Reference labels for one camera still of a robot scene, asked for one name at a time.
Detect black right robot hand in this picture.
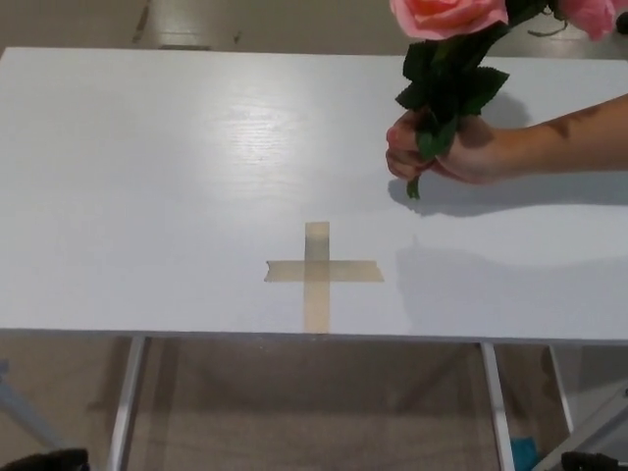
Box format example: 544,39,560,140
560,450,621,471

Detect bare human hand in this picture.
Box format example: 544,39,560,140
385,108,497,187

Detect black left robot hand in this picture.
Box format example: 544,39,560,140
0,446,91,471

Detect teal object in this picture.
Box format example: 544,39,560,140
509,433,541,471

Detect pink rose bouquet green stems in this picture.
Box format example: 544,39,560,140
390,0,617,200

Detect bare human forearm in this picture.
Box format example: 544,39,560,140
490,94,628,181

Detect white table leg thin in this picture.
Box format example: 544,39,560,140
546,344,575,436

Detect grey metal stand leg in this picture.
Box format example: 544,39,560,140
536,386,628,471
0,359,66,450

